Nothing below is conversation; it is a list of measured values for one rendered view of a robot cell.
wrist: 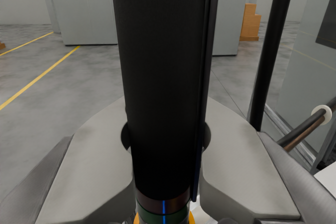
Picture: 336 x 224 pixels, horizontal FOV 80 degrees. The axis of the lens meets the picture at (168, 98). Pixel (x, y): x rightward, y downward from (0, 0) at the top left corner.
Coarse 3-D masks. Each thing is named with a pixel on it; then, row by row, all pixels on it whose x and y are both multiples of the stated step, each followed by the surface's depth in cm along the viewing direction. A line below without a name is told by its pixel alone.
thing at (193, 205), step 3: (198, 195) 19; (198, 198) 19; (198, 201) 18; (192, 204) 18; (195, 204) 18; (198, 204) 18; (192, 207) 18; (210, 216) 17; (210, 219) 17; (213, 219) 17; (207, 222) 17; (210, 222) 17; (213, 222) 17; (216, 222) 17
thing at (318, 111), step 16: (272, 0) 12; (288, 0) 12; (272, 16) 12; (272, 32) 13; (272, 48) 13; (272, 64) 14; (256, 80) 15; (256, 96) 15; (256, 112) 16; (320, 112) 30; (256, 128) 17; (304, 128) 26
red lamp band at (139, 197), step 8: (136, 192) 11; (184, 192) 11; (144, 200) 11; (152, 200) 10; (160, 200) 10; (168, 200) 10; (176, 200) 10; (184, 200) 11; (152, 208) 11; (160, 208) 10; (168, 208) 11; (176, 208) 11
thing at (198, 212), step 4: (196, 208) 18; (200, 208) 18; (192, 212) 17; (196, 212) 17; (200, 212) 17; (204, 212) 17; (196, 216) 17; (200, 216) 17; (204, 216) 17; (208, 216) 17; (196, 220) 17; (200, 220) 17; (204, 220) 17
